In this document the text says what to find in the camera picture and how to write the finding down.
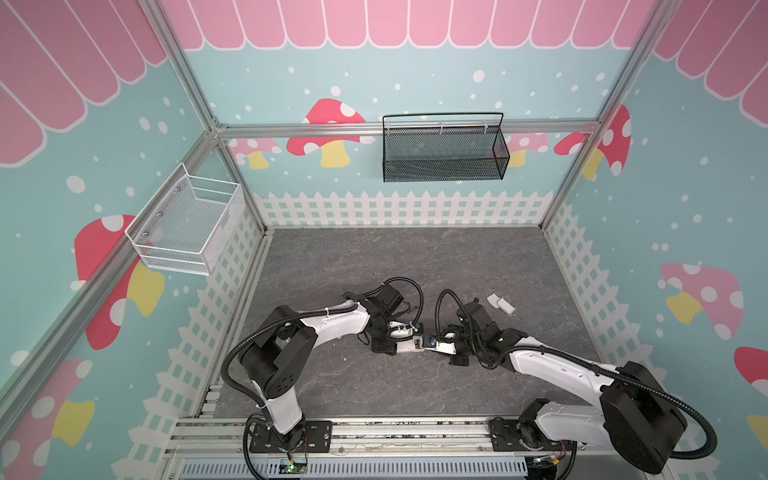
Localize white battery cover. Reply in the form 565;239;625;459
498;298;516;315
487;294;501;309

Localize white air conditioner remote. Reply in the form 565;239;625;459
396;336;424;354

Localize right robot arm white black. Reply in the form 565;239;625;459
436;301;687;474

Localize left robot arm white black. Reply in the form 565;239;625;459
234;285;405;440

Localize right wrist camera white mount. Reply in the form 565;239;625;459
424;338;457;356

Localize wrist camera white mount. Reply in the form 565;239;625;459
387;321;418;342
424;338;457;356

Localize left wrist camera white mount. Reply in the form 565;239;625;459
387;321;418;342

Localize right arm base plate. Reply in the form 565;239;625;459
488;417;571;454

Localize aluminium front rail frame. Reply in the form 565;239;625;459
155;416;645;479

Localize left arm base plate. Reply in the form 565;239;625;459
248;418;333;454

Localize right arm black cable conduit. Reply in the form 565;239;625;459
497;344;719;461

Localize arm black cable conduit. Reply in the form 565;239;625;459
220;302;361;412
497;344;719;461

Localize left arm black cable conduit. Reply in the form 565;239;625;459
220;302;361;412

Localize black mesh wall basket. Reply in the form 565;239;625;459
381;112;511;183

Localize white wire wall basket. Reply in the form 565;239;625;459
125;164;246;276

